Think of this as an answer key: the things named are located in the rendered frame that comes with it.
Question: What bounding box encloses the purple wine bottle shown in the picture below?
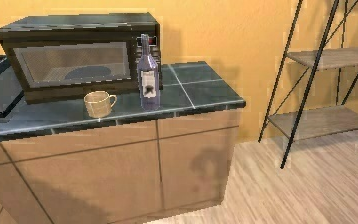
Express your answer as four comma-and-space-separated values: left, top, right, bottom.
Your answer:
136, 33, 162, 112

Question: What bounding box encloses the tan tiled-top kitchen counter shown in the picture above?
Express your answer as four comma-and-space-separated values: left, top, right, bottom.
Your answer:
0, 60, 247, 224

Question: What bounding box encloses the beige mug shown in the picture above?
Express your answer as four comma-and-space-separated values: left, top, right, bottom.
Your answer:
83, 90, 118, 120

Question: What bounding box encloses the black microwave oven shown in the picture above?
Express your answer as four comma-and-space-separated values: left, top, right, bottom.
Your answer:
0, 12, 164, 105

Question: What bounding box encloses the black-framed wooden shelf unit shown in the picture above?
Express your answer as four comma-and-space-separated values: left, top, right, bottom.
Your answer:
257, 0, 358, 170

